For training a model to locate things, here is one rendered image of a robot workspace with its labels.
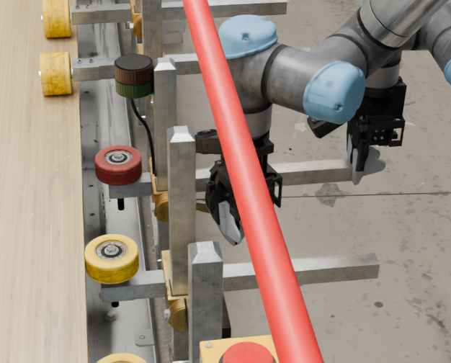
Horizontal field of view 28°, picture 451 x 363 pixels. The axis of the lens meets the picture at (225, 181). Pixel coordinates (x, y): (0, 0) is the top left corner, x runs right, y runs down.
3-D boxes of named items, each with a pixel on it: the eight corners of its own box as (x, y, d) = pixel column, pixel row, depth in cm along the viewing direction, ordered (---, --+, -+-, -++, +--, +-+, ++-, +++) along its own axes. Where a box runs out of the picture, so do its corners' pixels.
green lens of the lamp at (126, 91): (152, 78, 146) (151, 66, 145) (155, 97, 141) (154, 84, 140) (114, 81, 145) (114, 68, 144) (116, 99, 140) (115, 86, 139)
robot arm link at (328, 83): (383, 47, 113) (307, 24, 118) (341, 82, 105) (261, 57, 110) (376, 101, 117) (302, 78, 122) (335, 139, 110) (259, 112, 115)
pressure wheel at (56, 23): (67, -10, 190) (69, 22, 187) (70, 12, 197) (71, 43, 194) (39, -9, 189) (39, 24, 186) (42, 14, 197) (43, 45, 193)
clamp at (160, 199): (176, 177, 165) (176, 154, 162) (184, 222, 154) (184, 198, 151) (145, 179, 164) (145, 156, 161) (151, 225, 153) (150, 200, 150)
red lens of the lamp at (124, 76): (151, 65, 144) (150, 52, 143) (154, 83, 140) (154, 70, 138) (114, 67, 144) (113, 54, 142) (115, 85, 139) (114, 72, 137)
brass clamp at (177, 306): (196, 271, 145) (196, 247, 143) (207, 330, 135) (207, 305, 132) (158, 274, 145) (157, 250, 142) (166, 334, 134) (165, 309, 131)
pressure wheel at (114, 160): (142, 194, 165) (139, 140, 158) (145, 220, 158) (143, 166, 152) (97, 196, 164) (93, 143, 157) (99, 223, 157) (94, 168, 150)
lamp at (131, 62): (155, 165, 155) (151, 52, 143) (158, 184, 151) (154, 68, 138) (121, 167, 154) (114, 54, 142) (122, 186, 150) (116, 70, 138)
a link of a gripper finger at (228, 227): (232, 268, 131) (233, 217, 126) (212, 245, 135) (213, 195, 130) (251, 261, 132) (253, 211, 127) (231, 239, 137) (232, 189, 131)
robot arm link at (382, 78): (362, 69, 147) (349, 47, 154) (359, 94, 150) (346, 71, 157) (406, 67, 148) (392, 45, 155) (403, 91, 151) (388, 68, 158)
